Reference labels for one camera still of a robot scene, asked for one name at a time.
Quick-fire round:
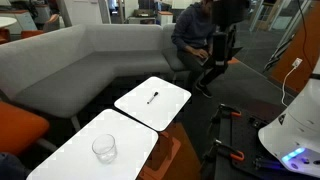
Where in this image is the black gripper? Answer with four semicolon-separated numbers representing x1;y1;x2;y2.
212;25;237;69

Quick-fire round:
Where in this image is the black marker pen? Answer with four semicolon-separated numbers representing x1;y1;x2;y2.
146;91;160;105

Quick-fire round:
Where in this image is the clear glass cup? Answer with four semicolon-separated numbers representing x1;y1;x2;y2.
91;133;118;165

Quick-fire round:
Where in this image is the seated person in dark hoodie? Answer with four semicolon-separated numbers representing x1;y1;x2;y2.
170;0;231;99

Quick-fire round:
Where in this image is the black stand leg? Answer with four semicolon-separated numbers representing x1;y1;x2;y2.
262;33;295;73

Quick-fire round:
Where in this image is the white box with orange lid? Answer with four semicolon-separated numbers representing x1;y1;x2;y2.
156;10;175;27

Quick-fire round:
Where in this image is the white rounded side table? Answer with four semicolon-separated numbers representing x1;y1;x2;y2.
26;108;160;180
113;76;192;133

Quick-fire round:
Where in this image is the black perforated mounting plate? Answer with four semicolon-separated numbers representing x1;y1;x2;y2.
213;105;320;180

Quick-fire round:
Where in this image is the low grey cabinet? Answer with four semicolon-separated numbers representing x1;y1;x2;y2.
127;8;157;25

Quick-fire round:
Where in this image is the orange table base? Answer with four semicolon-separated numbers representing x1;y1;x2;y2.
138;121;183;180

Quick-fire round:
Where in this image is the grey corner sofa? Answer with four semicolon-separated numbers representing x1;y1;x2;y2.
0;23;174;133

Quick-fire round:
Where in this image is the grey and orange armchair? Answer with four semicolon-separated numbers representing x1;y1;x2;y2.
42;13;61;33

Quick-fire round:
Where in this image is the orange upholstered chair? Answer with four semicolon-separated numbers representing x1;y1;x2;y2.
0;100;51;157

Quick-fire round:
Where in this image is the round white table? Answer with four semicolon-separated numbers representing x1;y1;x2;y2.
0;16;18;30

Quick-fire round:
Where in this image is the dark blue rounded object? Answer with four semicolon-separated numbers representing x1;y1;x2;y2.
0;152;32;180

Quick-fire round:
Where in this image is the black clamp with orange handle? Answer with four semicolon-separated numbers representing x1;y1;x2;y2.
202;138;246;168
209;103;243;127

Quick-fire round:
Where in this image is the white charger with cable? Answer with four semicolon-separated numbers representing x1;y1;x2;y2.
280;57;304;108

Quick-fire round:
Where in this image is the thin black cable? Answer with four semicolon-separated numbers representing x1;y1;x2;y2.
296;0;315;71

